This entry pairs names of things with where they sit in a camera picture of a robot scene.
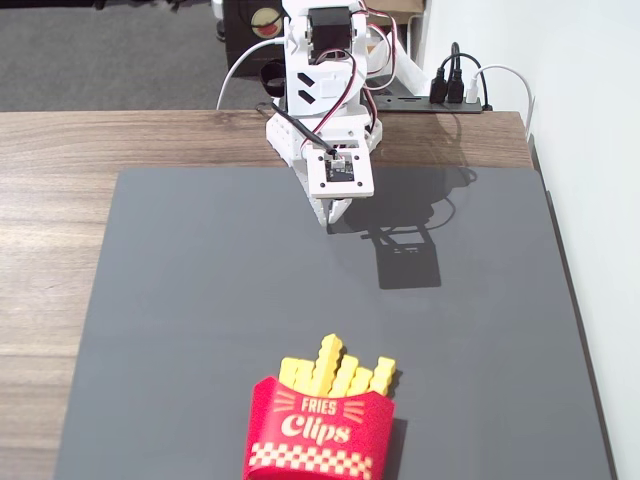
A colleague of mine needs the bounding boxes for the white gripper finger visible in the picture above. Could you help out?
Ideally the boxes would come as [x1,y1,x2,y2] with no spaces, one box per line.
[328,198,354,225]
[287,159,335,227]

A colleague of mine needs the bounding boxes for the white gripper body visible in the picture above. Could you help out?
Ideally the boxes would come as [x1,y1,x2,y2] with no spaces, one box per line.
[264,107,385,170]

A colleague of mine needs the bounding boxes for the tall yellow crinkle fry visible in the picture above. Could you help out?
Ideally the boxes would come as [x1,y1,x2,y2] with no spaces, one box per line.
[310,334,345,397]

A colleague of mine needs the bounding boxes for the short yellow crinkle fry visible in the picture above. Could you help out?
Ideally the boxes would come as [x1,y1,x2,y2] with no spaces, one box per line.
[368,355,399,397]

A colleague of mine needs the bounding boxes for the black table clamp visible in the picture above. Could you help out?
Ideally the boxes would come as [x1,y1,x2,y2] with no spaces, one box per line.
[259,60,287,97]

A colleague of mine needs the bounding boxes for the black box with round dial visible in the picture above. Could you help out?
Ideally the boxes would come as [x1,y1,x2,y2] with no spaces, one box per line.
[222,0,287,77]

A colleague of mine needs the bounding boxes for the black usb hub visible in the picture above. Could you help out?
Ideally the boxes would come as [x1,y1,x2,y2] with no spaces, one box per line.
[373,94,494,114]

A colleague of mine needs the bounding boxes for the grey mat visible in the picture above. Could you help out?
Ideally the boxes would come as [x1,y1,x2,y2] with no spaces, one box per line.
[52,167,619,480]

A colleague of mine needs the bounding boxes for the red fries clips holder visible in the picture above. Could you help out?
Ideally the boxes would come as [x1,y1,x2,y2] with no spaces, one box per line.
[243,375,397,480]

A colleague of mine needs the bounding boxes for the black camera cable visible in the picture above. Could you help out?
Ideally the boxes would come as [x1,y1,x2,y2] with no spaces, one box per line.
[256,101,342,162]

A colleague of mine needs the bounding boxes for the white wrist camera mount plate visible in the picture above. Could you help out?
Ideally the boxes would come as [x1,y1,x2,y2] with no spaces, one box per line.
[305,146,377,200]

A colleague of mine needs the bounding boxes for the white cable to arm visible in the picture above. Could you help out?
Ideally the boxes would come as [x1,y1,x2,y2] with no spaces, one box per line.
[215,36,289,111]

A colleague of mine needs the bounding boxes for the red white black servo wires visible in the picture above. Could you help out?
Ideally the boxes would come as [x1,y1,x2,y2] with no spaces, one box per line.
[314,0,401,136]

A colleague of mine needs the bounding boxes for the black usb cable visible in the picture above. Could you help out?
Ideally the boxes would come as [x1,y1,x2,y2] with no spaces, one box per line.
[429,41,462,105]
[446,53,484,105]

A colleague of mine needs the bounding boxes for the white usb cable on hub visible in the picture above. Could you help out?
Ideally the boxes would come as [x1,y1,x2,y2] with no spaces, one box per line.
[467,63,535,144]

